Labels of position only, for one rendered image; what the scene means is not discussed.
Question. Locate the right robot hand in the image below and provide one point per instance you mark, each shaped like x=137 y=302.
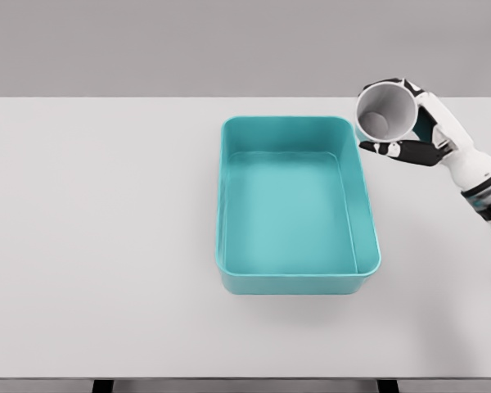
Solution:
x=445 y=123

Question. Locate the white paper cup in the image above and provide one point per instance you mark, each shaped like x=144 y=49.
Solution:
x=386 y=111

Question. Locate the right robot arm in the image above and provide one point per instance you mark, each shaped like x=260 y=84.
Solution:
x=480 y=170

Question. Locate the teal plastic basket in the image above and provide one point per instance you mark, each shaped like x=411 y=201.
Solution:
x=290 y=204

